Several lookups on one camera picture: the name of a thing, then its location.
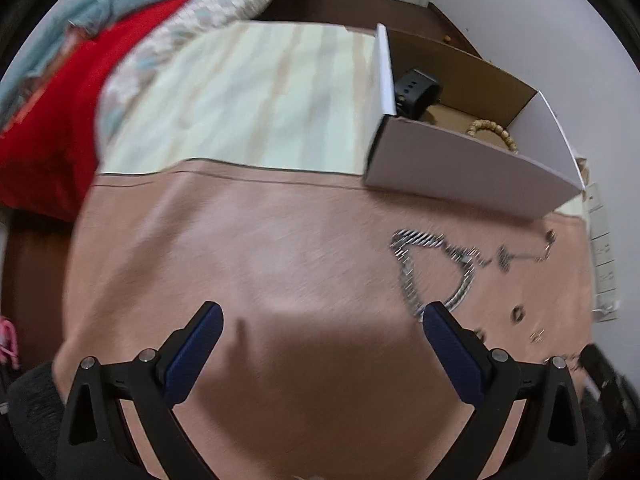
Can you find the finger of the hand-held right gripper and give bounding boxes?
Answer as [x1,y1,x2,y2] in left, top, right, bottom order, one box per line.
[579,343,632,442]

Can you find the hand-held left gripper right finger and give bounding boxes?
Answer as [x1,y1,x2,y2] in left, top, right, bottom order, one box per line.
[422,301,591,480]

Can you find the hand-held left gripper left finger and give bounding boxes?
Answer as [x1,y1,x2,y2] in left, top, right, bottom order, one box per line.
[56,301,224,480]

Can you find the silver link chain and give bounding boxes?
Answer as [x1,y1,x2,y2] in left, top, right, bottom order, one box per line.
[389,229,478,318]

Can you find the white cardboard box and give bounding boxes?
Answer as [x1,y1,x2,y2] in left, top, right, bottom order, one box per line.
[364,23,587,221]

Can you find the pink table cloth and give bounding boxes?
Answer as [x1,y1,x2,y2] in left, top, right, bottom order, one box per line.
[52,157,596,480]

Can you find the white power strip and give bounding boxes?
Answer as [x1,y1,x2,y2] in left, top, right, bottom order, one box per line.
[582,182,621,322]

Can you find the dark grey fabric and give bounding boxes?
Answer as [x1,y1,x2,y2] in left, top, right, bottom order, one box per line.
[7,362,68,480]

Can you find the pink object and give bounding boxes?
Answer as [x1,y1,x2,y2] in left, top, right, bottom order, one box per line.
[0,316,21,372]

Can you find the pale striped cloth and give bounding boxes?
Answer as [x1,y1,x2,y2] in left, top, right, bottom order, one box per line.
[97,21,381,177]

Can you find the red blanket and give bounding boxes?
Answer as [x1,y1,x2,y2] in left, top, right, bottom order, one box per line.
[0,0,211,223]

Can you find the teal blanket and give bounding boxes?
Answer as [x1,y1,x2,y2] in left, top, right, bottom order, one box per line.
[0,0,211,121]

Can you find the thin silver pendant necklace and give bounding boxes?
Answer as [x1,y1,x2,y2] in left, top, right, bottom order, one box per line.
[492,230,558,273]

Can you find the wooden bead bracelet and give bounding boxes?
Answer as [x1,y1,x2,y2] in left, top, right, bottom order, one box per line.
[466,119,521,153]

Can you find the black watch strap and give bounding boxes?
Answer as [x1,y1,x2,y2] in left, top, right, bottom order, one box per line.
[394,67,443,121]

